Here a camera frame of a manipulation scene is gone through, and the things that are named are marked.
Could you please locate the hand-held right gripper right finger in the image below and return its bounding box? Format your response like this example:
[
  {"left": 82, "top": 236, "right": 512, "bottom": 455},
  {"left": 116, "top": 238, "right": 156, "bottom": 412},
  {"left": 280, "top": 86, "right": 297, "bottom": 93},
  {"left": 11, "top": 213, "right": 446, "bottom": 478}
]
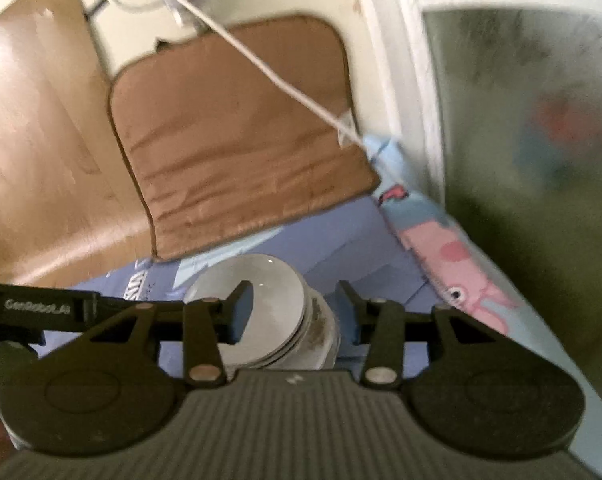
[{"left": 337, "top": 281, "right": 502, "bottom": 386}]

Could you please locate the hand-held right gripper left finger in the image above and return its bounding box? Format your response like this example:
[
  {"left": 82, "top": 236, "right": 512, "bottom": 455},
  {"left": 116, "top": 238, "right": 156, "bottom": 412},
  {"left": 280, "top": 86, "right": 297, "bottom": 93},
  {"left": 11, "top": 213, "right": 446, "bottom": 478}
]
[{"left": 83, "top": 281, "right": 253, "bottom": 387}]

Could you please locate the white plate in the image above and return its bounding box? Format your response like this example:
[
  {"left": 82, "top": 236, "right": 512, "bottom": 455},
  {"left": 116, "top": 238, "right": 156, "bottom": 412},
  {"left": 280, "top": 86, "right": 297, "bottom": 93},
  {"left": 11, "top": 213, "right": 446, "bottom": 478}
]
[
  {"left": 183, "top": 254, "right": 312, "bottom": 361},
  {"left": 231, "top": 310, "right": 328, "bottom": 369}
]

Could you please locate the blue printed bedsheet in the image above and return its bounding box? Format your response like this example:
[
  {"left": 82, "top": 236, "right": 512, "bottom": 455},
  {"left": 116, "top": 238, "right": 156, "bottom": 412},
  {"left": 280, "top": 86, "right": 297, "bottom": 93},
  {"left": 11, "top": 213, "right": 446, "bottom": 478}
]
[{"left": 71, "top": 132, "right": 602, "bottom": 476}]

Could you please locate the brown padded mat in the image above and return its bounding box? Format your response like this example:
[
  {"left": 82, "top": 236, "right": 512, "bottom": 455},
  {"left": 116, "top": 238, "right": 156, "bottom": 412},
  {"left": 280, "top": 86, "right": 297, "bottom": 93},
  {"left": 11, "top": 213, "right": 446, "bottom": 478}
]
[{"left": 108, "top": 12, "right": 382, "bottom": 263}]

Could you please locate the wooden headboard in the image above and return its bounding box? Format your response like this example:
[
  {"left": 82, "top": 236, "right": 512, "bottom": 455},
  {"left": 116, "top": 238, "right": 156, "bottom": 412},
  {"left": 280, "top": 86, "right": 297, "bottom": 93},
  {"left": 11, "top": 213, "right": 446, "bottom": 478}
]
[{"left": 0, "top": 0, "right": 154, "bottom": 286}]

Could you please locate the frosted floral window pane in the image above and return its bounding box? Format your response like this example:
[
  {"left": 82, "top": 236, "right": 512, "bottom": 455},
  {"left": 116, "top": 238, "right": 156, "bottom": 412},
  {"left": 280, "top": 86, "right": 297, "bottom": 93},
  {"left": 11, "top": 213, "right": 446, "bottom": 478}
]
[{"left": 416, "top": 0, "right": 602, "bottom": 261}]

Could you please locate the long white cable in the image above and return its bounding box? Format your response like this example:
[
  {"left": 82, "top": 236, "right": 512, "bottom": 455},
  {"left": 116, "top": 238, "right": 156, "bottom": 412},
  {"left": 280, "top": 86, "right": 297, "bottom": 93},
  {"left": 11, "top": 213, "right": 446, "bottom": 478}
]
[{"left": 148, "top": 0, "right": 382, "bottom": 161}]

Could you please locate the white window frame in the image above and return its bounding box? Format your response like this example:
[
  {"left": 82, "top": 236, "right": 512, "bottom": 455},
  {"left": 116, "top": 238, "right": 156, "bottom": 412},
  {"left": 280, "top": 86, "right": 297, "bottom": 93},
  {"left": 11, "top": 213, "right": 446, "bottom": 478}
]
[{"left": 346, "top": 0, "right": 602, "bottom": 201}]

